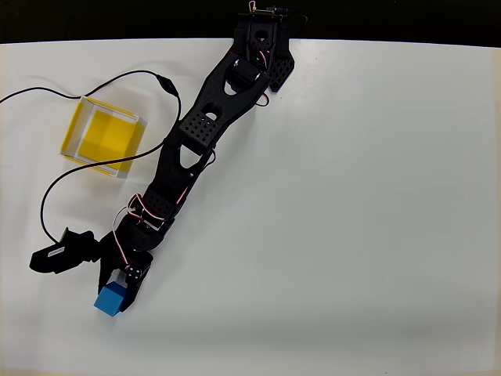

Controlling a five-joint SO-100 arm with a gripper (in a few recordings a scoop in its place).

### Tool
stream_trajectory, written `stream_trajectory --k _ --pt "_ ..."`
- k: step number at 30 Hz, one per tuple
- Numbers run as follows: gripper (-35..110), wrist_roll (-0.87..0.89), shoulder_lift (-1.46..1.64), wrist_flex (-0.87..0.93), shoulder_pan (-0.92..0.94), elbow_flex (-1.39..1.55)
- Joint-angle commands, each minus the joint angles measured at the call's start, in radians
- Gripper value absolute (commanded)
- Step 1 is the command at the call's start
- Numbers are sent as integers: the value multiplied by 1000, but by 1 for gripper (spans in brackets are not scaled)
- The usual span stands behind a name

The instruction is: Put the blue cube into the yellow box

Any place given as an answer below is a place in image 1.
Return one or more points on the blue cube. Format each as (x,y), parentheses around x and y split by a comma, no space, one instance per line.
(109,299)

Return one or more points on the black camera on gripper mount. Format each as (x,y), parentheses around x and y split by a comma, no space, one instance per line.
(64,254)

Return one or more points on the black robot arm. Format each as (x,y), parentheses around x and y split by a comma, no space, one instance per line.
(219,98)

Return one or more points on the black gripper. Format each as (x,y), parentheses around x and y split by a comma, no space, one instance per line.
(119,263)

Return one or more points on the black perforated arm base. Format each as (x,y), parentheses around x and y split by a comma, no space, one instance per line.
(282,70)

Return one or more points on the yellow open box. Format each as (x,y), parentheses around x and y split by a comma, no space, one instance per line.
(105,137)

